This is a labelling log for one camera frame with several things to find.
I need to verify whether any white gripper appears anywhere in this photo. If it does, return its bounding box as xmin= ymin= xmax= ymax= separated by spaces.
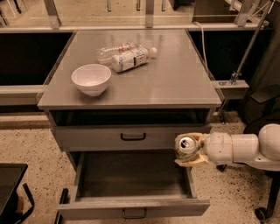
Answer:
xmin=174 ymin=132 xmax=233 ymax=167

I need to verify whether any green 7up soda can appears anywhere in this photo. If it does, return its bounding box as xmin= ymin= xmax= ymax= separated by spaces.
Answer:
xmin=174 ymin=135 xmax=200 ymax=160

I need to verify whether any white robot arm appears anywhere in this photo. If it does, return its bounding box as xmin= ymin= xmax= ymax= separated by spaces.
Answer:
xmin=174 ymin=123 xmax=280 ymax=172

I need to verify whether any grey metal drawer cabinet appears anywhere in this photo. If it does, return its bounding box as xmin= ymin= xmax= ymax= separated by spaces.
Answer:
xmin=38 ymin=29 xmax=221 ymax=165

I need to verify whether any open grey lower drawer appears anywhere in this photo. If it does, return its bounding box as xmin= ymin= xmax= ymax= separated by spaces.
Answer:
xmin=58 ymin=150 xmax=210 ymax=221

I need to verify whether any closed grey upper drawer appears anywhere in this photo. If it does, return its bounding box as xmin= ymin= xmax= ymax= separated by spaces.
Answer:
xmin=54 ymin=124 xmax=211 ymax=151

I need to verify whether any black office chair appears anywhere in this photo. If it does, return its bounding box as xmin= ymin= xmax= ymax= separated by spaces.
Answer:
xmin=217 ymin=84 xmax=280 ymax=221

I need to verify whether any metal clamp rod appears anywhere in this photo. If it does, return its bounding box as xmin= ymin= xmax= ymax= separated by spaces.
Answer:
xmin=228 ymin=0 xmax=275 ymax=85

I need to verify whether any white labelled plastic bottle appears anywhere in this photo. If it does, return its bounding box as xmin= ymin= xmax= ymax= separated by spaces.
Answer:
xmin=111 ymin=45 xmax=158 ymax=73

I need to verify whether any white ceramic bowl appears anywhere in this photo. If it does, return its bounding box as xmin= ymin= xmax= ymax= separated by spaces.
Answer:
xmin=71 ymin=64 xmax=111 ymax=96

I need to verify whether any clear empty plastic bottle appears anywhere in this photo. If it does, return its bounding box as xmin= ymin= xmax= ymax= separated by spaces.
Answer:
xmin=96 ymin=42 xmax=137 ymax=65

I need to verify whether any black side table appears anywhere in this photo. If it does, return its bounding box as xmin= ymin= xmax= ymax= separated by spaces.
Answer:
xmin=0 ymin=163 xmax=35 ymax=224

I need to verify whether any white cable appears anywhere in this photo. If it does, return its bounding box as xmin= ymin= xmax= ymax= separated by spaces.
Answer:
xmin=192 ymin=20 xmax=210 ymax=74

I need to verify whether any grey metal rail frame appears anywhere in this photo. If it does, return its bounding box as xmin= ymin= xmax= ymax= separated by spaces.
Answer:
xmin=0 ymin=0 xmax=270 ymax=33

